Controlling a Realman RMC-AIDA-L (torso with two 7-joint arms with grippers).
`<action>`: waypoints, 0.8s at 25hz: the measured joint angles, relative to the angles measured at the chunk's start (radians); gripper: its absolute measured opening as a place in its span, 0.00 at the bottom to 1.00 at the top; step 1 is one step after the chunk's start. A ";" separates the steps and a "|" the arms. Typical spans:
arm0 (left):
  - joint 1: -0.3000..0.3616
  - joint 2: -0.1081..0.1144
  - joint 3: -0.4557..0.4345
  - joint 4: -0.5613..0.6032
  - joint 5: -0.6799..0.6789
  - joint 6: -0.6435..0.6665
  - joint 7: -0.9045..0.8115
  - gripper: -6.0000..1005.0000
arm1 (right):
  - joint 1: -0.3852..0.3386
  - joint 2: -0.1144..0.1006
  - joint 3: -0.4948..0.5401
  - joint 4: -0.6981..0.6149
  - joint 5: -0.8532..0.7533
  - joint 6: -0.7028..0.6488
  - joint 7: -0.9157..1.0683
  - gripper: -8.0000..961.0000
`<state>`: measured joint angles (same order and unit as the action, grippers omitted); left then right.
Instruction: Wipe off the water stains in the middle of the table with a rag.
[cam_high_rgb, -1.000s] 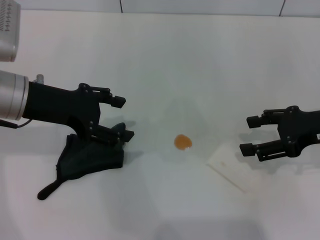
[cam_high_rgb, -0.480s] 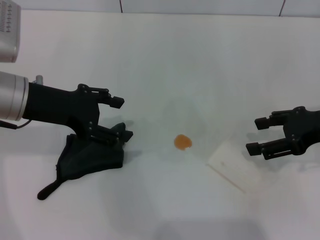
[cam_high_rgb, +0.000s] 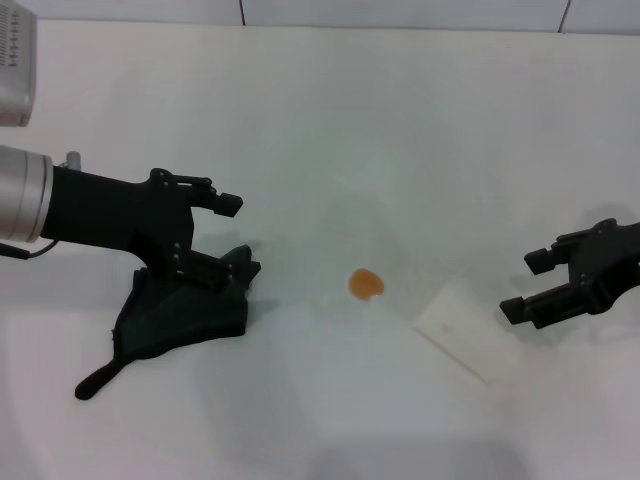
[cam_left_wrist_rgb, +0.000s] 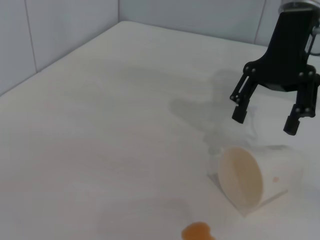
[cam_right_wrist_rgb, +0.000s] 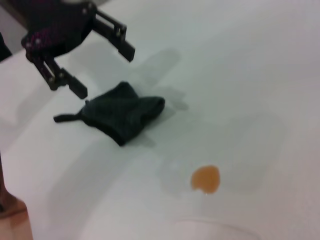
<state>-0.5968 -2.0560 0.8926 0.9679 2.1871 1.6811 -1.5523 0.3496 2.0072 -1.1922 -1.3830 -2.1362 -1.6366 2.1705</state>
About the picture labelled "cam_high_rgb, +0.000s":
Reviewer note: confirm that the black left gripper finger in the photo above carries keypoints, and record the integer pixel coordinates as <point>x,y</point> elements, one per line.
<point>227,204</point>
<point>215,272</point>

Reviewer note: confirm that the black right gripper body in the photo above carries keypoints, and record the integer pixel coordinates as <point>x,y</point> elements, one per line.
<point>612,265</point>

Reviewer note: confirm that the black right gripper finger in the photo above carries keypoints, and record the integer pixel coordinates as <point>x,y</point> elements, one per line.
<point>530,307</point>
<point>542,260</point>

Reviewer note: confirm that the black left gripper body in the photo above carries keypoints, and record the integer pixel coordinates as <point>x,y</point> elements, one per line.
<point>110,215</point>

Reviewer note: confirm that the dark blue rag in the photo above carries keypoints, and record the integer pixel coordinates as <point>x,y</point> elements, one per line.
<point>190,320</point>

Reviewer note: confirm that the translucent white plastic cup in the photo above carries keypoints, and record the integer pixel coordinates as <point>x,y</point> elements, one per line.
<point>470,330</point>

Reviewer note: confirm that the small silver wrist plug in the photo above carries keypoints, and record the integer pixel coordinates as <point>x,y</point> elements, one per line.
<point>73,160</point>

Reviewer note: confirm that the orange-brown liquid stain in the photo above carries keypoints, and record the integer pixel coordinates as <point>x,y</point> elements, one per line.
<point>366,285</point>

